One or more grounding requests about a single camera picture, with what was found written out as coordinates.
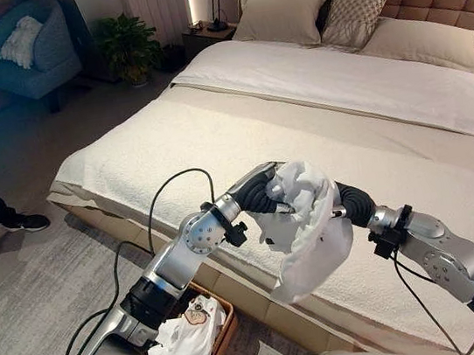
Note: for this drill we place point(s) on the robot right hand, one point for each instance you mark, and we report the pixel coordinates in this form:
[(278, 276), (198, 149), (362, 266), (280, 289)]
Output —
[(358, 204)]

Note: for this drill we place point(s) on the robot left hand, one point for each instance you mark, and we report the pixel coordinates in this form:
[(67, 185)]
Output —
[(251, 193)]

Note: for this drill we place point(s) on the white garment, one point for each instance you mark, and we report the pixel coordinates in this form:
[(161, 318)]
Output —
[(310, 229)]

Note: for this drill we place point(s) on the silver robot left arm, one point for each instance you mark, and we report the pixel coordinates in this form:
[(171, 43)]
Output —
[(155, 286)]

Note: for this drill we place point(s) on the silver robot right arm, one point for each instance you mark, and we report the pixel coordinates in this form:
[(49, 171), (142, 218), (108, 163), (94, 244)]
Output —
[(446, 254)]

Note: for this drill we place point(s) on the white textured bed blanket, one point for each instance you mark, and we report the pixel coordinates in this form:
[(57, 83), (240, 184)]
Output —
[(291, 187)]

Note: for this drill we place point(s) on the beige upholstered bed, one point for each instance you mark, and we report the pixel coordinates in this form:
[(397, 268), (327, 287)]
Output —
[(301, 133)]

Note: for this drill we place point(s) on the cream duvet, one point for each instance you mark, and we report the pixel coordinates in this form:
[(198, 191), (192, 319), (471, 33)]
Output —
[(361, 89)]

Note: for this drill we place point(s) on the woven brown basket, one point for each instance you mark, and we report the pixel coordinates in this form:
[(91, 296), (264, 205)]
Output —
[(217, 326)]

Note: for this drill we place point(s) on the dark bedside table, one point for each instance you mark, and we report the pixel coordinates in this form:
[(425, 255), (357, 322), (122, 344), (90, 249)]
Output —
[(204, 38)]

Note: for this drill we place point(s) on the white printed shirt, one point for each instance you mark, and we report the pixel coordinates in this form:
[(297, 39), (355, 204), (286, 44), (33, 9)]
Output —
[(186, 348)]

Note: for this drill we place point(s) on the large beige pillow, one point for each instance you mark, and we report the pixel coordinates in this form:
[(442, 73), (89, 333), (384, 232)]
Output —
[(280, 17), (426, 45)]

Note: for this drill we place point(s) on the patterned cushion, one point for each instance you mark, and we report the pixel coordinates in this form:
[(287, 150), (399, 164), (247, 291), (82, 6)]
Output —
[(353, 17)]

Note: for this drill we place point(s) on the green potted plant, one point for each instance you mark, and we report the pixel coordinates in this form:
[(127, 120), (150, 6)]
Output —
[(128, 47)]

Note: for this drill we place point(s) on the grey patterned rug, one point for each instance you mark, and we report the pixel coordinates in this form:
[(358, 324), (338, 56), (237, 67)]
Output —
[(47, 301)]

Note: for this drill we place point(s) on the blue armchair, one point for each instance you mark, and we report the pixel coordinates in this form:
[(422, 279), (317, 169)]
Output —
[(31, 52)]

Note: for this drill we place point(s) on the white fluffy cushion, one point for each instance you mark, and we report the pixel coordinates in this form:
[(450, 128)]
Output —
[(20, 42)]

